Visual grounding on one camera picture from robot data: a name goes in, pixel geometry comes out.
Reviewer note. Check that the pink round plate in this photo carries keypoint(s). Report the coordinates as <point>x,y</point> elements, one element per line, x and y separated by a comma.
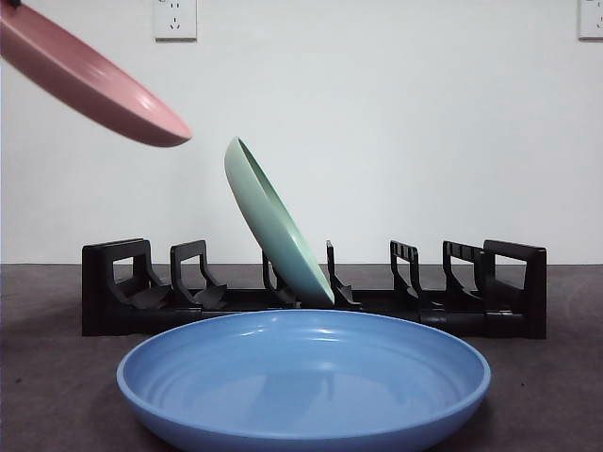
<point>85,85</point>

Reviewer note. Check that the green round plate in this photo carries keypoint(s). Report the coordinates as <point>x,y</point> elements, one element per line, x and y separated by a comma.
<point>268,221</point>

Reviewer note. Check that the blue round plate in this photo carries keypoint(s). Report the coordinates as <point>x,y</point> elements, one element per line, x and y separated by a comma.
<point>301,400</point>

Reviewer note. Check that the black plastic plate rack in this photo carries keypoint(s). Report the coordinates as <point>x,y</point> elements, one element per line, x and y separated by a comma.
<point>103,320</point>

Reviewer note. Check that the white wall socket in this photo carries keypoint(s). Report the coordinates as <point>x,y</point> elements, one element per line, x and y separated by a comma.
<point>591,19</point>
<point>175,21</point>

